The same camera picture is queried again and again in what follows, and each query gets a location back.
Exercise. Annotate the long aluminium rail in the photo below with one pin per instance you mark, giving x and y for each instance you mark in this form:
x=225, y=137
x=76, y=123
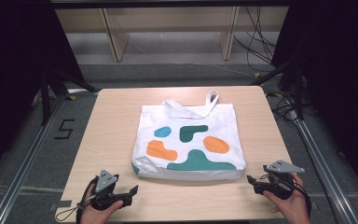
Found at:
x=21, y=168
x=323, y=168

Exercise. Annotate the black metal stand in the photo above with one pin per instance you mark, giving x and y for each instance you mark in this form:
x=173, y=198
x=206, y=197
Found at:
x=46, y=99
x=297, y=90

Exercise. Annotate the person's left hand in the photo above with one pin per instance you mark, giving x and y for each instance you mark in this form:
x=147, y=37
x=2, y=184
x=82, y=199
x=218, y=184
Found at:
x=98, y=216

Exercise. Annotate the white tote bag coloured shapes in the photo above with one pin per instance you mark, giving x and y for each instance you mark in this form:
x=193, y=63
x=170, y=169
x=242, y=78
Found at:
x=186, y=149

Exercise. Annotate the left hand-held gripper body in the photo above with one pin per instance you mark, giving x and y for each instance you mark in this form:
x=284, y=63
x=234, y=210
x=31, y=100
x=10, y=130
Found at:
x=105, y=182

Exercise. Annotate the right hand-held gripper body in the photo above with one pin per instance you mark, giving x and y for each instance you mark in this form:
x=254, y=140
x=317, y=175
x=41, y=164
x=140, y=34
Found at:
x=281, y=180

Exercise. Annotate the short aluminium rail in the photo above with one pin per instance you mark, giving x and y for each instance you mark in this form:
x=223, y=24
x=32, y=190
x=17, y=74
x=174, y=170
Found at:
x=80, y=91

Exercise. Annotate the black curtain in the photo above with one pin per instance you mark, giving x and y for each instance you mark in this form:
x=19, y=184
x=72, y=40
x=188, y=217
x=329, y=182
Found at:
x=341, y=77
x=9, y=62

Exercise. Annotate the person's right hand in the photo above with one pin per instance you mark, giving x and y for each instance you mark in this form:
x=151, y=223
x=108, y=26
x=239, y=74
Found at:
x=293, y=208

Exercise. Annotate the black overhead bar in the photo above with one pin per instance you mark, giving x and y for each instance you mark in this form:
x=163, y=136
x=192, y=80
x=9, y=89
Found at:
x=167, y=3

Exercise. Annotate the light wooden desk frame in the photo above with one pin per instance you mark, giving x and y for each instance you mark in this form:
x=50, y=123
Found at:
x=118, y=40

